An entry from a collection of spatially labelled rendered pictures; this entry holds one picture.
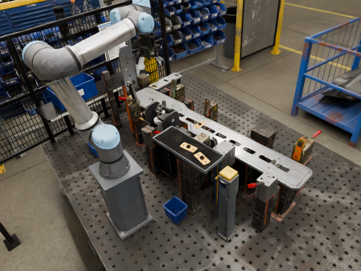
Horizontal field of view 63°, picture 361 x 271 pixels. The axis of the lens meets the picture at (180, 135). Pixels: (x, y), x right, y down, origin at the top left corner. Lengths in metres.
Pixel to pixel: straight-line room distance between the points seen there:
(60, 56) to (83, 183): 1.12
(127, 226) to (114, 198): 0.24
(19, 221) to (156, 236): 1.66
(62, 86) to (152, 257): 0.94
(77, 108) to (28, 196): 1.99
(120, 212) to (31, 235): 1.45
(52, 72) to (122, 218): 0.83
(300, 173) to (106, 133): 0.96
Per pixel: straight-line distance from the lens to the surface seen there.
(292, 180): 1.56
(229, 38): 5.08
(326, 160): 2.19
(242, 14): 4.56
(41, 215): 3.02
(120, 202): 1.53
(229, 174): 1.32
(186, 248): 1.65
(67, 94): 1.33
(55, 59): 1.15
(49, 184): 3.27
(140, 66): 1.50
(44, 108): 2.33
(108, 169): 1.43
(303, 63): 3.49
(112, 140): 1.33
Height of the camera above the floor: 2.10
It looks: 38 degrees down
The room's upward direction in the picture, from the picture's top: 5 degrees counter-clockwise
